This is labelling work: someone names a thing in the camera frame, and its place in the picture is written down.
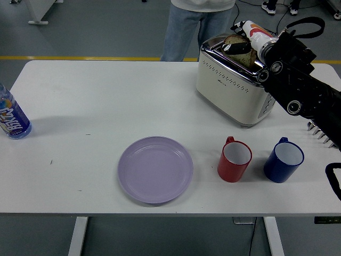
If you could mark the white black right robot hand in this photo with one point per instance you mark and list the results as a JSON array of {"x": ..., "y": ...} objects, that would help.
[{"x": 257, "y": 33}]

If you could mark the bread slice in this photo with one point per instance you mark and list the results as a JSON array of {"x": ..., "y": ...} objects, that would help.
[{"x": 245, "y": 58}]

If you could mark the purple plate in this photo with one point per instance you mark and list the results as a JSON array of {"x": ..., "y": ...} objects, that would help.
[{"x": 155, "y": 170}]

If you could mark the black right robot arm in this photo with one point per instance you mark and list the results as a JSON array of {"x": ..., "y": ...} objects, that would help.
[{"x": 293, "y": 80}]

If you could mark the person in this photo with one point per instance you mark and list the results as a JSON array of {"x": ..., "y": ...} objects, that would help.
[
  {"x": 268, "y": 7},
  {"x": 181, "y": 32}
]

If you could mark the cream chrome toaster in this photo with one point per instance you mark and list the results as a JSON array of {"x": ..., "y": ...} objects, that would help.
[{"x": 226, "y": 90}]

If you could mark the white furniture foot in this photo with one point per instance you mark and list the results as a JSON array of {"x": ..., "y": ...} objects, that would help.
[{"x": 337, "y": 14}]

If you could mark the metal toast rack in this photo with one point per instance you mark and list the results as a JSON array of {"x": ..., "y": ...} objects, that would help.
[{"x": 318, "y": 132}]

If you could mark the blue mug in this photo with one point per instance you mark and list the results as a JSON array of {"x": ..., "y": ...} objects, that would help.
[{"x": 275, "y": 169}]

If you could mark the red mug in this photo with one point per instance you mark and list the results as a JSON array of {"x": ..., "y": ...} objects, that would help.
[{"x": 229, "y": 168}]

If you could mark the yellow floor tape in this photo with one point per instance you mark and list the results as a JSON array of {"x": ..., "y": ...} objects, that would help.
[{"x": 80, "y": 58}]

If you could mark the black table control panel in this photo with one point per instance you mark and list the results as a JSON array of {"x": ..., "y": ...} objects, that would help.
[{"x": 327, "y": 220}]

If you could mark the white table leg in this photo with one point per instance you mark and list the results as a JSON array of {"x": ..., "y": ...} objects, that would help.
[
  {"x": 78, "y": 237},
  {"x": 274, "y": 237}
]

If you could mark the white desk foot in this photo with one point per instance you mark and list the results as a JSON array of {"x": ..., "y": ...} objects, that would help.
[{"x": 37, "y": 16}]

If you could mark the blue label water bottle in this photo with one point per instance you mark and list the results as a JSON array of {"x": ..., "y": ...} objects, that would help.
[{"x": 13, "y": 117}]

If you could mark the clear bracket under table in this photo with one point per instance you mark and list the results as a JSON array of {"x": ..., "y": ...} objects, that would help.
[{"x": 243, "y": 220}]

